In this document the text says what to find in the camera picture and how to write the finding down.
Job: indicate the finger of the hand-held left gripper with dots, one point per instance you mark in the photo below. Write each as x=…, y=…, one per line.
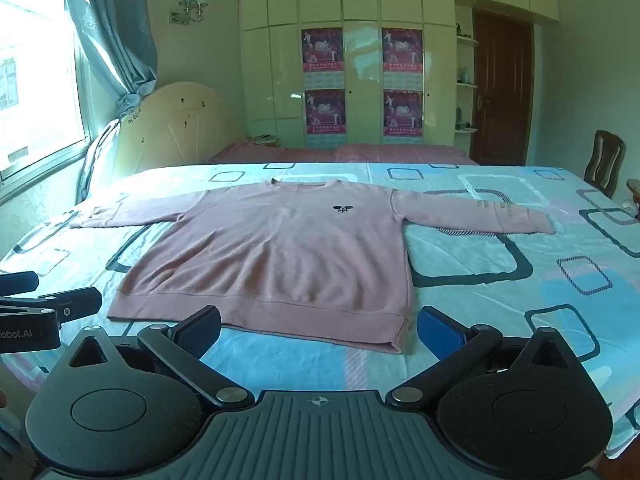
x=20, y=282
x=80, y=304

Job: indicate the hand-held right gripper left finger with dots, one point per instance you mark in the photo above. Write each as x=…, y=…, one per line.
x=202, y=329

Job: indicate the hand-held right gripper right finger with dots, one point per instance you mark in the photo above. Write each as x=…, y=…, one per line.
x=439, y=331

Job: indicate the pink sweater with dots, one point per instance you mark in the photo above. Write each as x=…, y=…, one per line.
x=280, y=260

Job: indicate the patterned light blue bed sheet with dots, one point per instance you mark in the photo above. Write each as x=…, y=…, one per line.
x=500, y=310

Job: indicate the pink checked bed sheet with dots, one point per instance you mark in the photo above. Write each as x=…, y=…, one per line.
x=375, y=152

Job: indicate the stack of books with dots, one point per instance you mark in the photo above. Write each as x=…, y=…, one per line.
x=262, y=139

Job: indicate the cream wooden headboard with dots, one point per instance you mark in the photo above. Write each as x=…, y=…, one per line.
x=175, y=125

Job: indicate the window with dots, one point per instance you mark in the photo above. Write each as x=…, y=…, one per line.
x=35, y=70

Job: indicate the wooden table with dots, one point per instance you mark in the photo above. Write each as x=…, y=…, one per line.
x=634, y=195

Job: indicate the brown wooden chair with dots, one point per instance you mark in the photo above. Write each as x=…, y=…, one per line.
x=605, y=160

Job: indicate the cream corner shelf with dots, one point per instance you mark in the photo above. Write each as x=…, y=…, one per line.
x=466, y=85

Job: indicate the brown wooden door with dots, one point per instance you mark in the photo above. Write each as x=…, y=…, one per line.
x=502, y=90

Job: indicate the blue-grey curtain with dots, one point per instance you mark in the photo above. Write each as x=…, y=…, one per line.
x=115, y=25

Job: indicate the cream wardrobe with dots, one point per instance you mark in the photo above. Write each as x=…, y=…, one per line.
x=270, y=60

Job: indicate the pink wall poster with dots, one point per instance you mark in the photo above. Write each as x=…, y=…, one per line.
x=403, y=114
x=325, y=112
x=322, y=50
x=402, y=49

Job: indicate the wall lamp with white shades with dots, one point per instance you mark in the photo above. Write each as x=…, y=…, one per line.
x=192, y=2

